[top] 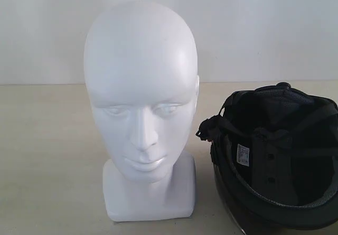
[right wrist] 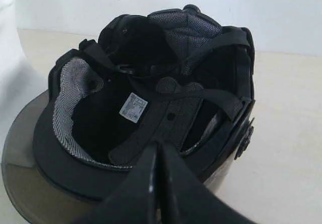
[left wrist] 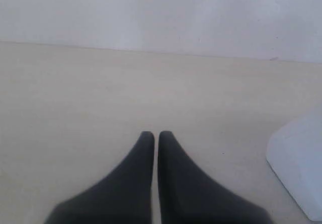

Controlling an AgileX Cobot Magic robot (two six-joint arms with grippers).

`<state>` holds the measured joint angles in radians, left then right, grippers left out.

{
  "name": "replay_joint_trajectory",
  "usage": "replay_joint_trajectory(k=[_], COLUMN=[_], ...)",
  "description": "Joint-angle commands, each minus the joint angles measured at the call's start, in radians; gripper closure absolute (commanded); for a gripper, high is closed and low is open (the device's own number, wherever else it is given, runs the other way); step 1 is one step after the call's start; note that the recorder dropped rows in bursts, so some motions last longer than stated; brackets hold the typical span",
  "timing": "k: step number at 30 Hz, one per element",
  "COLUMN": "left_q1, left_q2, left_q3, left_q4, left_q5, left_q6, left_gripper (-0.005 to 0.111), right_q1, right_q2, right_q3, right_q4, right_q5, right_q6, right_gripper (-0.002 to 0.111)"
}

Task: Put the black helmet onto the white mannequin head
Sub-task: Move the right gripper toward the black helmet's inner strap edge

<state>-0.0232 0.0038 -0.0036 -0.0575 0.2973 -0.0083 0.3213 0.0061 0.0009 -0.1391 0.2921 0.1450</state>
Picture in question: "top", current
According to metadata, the white mannequin head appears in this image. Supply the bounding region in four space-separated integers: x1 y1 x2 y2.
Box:
83 2 200 222

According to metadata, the black helmet with tinted visor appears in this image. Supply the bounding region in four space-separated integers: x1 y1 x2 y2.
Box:
196 82 337 234

